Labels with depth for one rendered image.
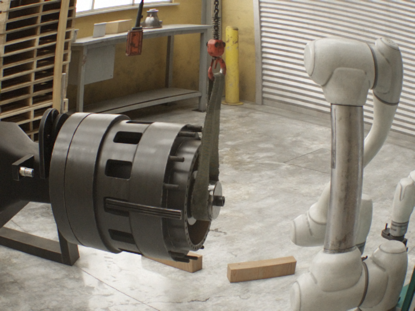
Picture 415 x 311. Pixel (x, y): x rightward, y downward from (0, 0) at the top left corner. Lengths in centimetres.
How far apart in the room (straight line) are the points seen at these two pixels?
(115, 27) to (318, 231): 600
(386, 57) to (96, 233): 140
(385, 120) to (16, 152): 170
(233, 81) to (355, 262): 731
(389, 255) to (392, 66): 53
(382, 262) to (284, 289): 207
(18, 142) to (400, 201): 174
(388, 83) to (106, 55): 588
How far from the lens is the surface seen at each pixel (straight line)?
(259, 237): 454
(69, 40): 616
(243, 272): 380
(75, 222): 253
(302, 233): 189
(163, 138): 245
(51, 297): 348
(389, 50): 163
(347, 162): 159
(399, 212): 216
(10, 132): 294
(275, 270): 386
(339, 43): 159
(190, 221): 257
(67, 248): 388
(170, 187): 235
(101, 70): 730
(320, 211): 187
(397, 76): 165
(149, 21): 799
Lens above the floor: 165
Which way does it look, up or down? 14 degrees down
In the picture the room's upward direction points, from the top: 1 degrees clockwise
